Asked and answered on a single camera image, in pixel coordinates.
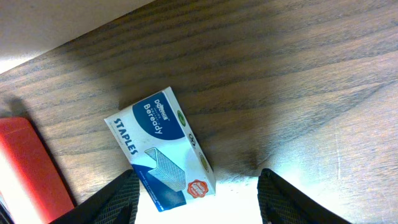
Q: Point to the red black stapler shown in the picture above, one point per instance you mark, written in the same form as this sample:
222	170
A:
31	187

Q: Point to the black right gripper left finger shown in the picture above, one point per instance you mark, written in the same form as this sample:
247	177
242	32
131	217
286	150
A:
115	203

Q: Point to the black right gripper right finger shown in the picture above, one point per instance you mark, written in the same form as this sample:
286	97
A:
281	202

